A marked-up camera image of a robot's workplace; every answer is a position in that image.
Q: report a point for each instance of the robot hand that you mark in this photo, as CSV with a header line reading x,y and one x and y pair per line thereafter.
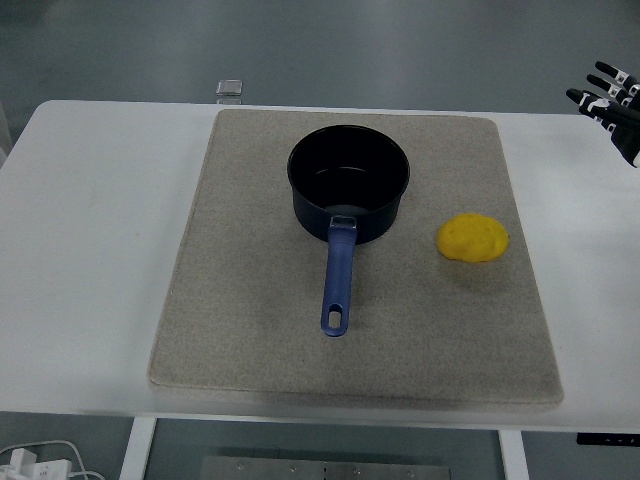
x,y
621,117

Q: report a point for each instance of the beige fabric mat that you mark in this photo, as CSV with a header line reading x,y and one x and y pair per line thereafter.
x,y
350,280

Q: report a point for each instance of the white table leg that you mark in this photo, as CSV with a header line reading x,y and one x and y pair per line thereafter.
x,y
512,454
137,447

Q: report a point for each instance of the grey metal plate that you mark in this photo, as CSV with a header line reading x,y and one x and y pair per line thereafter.
x,y
325,469

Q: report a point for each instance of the yellow potato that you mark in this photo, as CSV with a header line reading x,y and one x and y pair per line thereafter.
x,y
474,237

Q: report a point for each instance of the black table control panel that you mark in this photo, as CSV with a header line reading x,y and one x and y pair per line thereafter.
x,y
607,438

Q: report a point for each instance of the white power strip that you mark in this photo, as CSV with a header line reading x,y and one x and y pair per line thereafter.
x,y
35,467

